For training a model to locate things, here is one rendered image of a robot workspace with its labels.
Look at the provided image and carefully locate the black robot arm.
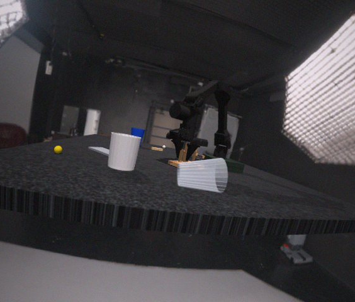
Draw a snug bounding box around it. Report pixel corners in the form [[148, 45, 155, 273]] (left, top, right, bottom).
[[169, 80, 232, 159]]

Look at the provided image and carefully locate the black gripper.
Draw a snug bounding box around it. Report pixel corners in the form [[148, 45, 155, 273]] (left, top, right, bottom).
[[166, 121, 208, 160]]

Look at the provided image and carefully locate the white mug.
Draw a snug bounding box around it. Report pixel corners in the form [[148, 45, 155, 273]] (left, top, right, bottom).
[[108, 133, 142, 171]]

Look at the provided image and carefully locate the white ribbed cup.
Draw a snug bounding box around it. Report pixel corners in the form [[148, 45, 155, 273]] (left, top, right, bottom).
[[176, 158, 228, 193]]

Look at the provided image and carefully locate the yellow ball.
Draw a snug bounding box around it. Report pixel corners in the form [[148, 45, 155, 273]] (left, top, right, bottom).
[[54, 146, 62, 154]]

